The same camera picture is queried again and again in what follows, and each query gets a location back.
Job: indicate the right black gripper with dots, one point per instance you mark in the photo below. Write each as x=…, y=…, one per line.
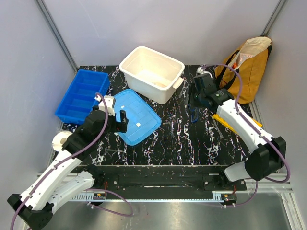
x=193, y=89

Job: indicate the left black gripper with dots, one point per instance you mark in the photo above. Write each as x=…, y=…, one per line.
x=122, y=126

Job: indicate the yellow test tube rack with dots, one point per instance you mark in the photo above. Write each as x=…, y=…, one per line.
x=224, y=123

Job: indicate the packet of gloves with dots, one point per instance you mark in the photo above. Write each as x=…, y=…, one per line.
x=162, y=84

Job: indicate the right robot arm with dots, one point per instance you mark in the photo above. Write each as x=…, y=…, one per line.
x=267, y=152

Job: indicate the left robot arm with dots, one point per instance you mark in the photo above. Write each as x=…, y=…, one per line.
x=44, y=197

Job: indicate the blue safety glasses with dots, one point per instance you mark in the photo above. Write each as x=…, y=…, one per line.
x=193, y=113

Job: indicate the light blue plastic lid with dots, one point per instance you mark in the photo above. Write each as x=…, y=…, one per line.
x=142, y=119

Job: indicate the blue divided organizer tray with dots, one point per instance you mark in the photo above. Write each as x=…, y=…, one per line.
x=79, y=99

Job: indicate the white plastic tub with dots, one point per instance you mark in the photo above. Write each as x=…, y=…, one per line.
x=144, y=66

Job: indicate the box inside tote bag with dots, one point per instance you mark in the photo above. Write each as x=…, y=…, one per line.
x=240, y=58

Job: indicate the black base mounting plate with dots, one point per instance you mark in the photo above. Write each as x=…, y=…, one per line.
x=164, y=182

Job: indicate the white tape roll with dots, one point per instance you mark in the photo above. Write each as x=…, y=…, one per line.
x=60, y=139

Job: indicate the yellow canvas tote bag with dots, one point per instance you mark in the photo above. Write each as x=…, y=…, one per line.
x=251, y=71

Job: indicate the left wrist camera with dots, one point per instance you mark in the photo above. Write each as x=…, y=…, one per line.
x=106, y=103

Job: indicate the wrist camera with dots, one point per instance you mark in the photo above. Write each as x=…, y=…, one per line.
x=206, y=69
x=106, y=103

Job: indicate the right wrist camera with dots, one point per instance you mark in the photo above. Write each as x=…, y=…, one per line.
x=206, y=69

